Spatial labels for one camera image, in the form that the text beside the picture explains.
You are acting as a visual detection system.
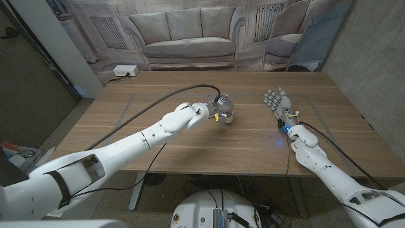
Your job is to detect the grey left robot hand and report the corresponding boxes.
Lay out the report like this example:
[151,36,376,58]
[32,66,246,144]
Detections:
[207,93,235,124]

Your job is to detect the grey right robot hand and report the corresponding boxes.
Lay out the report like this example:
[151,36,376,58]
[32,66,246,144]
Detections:
[263,85,300,127]

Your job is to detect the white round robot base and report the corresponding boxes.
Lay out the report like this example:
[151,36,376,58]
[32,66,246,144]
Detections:
[170,189,263,228]

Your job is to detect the blue grey leaning board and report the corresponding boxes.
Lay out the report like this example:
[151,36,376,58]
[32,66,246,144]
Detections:
[286,0,355,72]

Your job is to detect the printed living room backdrop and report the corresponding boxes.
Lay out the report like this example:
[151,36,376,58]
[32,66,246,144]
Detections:
[46,0,355,86]

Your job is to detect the grey metal table leg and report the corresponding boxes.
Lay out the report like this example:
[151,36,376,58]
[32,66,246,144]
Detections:
[128,172,146,212]
[289,176,309,219]

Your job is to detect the white power strip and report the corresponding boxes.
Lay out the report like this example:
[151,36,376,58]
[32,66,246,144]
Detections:
[113,65,139,77]

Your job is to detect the black power adapter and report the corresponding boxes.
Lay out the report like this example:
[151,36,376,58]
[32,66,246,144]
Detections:
[268,211,286,226]

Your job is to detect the silver electronics box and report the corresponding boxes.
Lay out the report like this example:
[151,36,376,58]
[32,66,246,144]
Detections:
[212,208,229,228]

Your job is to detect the black bulky object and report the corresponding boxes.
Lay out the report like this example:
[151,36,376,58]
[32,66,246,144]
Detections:
[0,147,31,187]

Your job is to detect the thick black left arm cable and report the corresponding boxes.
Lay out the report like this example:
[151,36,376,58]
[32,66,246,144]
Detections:
[85,84,221,151]

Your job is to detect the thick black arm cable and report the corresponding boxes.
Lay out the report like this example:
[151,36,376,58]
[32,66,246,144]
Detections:
[298,120,385,190]
[85,84,221,151]

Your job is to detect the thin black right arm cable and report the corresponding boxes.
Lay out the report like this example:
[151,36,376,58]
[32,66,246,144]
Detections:
[284,132,291,178]

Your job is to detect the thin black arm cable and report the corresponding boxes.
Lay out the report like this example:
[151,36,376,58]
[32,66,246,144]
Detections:
[284,132,291,178]
[69,142,168,200]

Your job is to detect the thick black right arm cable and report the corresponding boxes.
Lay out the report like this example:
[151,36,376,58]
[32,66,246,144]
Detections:
[298,120,385,190]

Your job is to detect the tangled black floor cables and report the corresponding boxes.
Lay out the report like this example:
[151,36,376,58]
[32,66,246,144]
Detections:
[182,175,287,228]

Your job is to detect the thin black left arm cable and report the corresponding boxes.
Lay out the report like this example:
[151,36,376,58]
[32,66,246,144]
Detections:
[69,142,168,200]

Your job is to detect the black power strip cord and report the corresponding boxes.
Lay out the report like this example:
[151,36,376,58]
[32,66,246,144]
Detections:
[109,73,131,83]

